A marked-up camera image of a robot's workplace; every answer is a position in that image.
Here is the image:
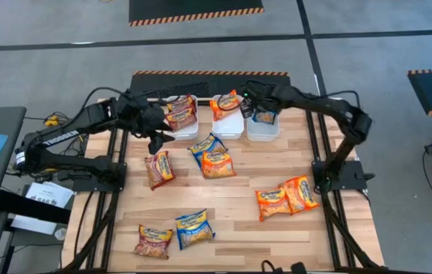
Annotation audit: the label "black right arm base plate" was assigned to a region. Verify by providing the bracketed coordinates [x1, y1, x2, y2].
[312, 159, 369, 191]

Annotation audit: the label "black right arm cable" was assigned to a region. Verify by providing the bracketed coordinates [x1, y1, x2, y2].
[313, 89, 362, 111]

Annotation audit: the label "black table frame rails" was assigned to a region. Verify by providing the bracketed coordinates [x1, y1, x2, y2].
[62, 127, 130, 273]
[304, 109, 383, 273]

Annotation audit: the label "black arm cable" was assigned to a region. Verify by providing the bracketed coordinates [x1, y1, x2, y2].
[71, 86, 133, 119]
[313, 89, 362, 111]

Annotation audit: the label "blue soy sauce ramen pack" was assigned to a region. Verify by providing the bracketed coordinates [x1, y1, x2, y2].
[187, 132, 228, 170]
[175, 208, 216, 251]
[253, 110, 278, 126]

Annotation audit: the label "black clamp device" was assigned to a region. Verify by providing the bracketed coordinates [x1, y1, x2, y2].
[290, 261, 309, 274]

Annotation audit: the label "white plastic bin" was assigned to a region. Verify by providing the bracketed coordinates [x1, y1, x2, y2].
[246, 99, 281, 142]
[165, 94, 200, 141]
[211, 94, 246, 141]

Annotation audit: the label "white paper sheet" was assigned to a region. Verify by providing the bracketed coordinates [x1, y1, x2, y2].
[23, 181, 75, 209]
[9, 214, 60, 236]

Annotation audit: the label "orange chicken ramen pack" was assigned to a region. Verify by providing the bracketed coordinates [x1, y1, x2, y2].
[278, 174, 320, 215]
[209, 89, 242, 122]
[200, 151, 237, 180]
[255, 186, 292, 222]

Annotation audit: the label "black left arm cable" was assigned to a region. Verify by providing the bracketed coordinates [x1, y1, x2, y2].
[71, 86, 133, 119]

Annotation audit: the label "red beef ramen pack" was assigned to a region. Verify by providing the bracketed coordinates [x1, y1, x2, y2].
[132, 224, 174, 260]
[164, 106, 198, 132]
[166, 94, 196, 112]
[144, 151, 176, 191]

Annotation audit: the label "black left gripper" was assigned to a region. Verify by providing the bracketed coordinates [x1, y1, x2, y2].
[135, 102, 176, 155]

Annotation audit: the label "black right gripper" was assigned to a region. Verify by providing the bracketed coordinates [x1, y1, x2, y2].
[244, 81, 280, 122]

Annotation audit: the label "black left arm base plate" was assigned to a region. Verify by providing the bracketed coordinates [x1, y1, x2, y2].
[71, 162, 128, 193]

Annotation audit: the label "black desk beam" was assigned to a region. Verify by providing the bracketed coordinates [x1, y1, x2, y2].
[0, 189, 72, 225]

